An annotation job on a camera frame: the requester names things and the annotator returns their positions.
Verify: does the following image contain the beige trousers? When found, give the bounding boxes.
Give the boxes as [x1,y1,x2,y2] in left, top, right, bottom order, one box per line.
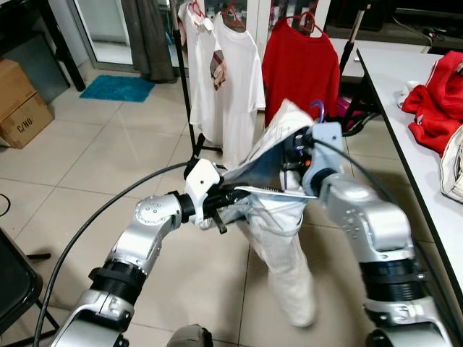
[217,99,320,328]

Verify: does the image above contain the red jacket white striped trim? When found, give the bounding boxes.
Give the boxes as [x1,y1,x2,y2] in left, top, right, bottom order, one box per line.
[402,51,463,156]

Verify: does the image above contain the pink object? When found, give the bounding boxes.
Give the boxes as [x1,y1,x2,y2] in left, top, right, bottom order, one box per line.
[334,96,365,134]

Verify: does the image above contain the plain white T-shirt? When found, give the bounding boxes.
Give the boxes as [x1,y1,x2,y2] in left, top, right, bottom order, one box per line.
[213,20,267,168]

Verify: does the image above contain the red T-shirt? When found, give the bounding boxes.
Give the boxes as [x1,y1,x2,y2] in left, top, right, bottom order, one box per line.
[262,18,341,127]

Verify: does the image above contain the white shirt with printed patch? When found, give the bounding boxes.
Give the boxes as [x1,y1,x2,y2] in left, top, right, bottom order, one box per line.
[181,4,226,145]

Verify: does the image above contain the black metal clothes rack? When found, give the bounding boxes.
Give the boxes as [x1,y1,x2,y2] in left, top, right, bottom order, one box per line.
[172,0,381,161]

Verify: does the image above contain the grey robot leg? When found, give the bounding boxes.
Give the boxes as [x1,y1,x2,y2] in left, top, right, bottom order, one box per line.
[166,324,215,347]

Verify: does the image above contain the white glass door cabinet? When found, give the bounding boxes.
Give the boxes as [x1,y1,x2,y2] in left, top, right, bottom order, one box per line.
[168,0,362,80]

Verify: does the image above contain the blue floor mat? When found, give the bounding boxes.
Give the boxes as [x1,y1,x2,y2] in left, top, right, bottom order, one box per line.
[80,74,156,103]

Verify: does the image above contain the white jeans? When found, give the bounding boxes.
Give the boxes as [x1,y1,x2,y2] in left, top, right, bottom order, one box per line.
[439,125,463,203]

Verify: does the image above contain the grey curtain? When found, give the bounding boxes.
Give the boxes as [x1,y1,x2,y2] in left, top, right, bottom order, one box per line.
[119,0,177,82]

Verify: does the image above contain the small printed cardboard box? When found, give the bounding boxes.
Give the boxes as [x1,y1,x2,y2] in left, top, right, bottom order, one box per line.
[0,93,55,150]

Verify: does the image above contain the white framed glass door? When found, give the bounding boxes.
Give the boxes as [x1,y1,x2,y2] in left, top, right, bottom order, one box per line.
[69,0,138,73]

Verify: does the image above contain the black chair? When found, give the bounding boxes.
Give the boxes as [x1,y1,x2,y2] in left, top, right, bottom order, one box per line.
[0,226,62,344]

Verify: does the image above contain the black shelf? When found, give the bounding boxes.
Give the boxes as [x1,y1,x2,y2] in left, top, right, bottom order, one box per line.
[0,0,86,93]

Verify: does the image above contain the grey panel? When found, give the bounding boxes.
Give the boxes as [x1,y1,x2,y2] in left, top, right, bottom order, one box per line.
[0,33,53,103]

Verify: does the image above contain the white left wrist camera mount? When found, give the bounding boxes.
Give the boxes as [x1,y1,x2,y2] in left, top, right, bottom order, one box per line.
[183,158,224,212]

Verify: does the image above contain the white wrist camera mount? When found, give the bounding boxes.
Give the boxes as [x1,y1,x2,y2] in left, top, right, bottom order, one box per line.
[299,121,345,194]
[183,158,224,212]

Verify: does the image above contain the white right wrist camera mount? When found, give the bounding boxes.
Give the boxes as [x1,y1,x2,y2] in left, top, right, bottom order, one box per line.
[299,121,345,194]

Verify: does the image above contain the red wire clothes hanger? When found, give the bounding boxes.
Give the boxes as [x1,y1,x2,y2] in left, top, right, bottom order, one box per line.
[187,0,207,19]
[221,4,248,33]
[288,11,324,37]

